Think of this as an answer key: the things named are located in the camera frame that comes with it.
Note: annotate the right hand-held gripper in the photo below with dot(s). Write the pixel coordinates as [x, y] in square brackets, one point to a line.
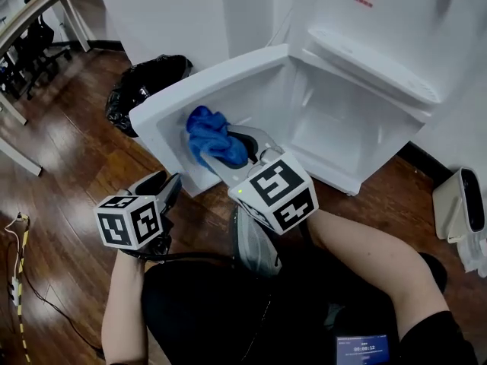
[277, 196]

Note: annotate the white slotted drip tray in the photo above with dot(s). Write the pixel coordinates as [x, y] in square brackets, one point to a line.
[376, 67]

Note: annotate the blue cloth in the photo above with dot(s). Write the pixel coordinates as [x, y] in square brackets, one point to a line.
[209, 131]

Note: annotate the person's black clothing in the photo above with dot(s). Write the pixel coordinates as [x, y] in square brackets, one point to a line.
[228, 318]

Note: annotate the white mini fridge door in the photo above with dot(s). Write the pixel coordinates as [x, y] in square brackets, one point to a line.
[247, 89]

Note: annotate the person's left forearm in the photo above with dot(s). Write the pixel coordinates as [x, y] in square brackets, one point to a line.
[123, 310]

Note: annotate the black office chair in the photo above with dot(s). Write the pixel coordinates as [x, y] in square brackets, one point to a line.
[38, 51]

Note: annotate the white power strip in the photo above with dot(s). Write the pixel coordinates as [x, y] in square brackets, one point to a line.
[15, 292]

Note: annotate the clear plastic water bottle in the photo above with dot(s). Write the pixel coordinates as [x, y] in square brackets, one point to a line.
[475, 253]

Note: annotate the white water dispenser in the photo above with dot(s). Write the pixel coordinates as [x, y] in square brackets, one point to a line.
[342, 127]

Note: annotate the white handheld device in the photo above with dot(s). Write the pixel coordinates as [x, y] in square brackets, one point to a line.
[449, 207]

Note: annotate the black device with lit screen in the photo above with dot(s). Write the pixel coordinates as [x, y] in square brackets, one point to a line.
[361, 350]

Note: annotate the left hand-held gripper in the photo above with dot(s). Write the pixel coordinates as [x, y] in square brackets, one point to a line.
[121, 224]

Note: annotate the black garbage bag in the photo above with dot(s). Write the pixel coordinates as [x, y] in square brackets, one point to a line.
[144, 89]

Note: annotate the person's right forearm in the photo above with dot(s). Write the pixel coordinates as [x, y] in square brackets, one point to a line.
[380, 261]

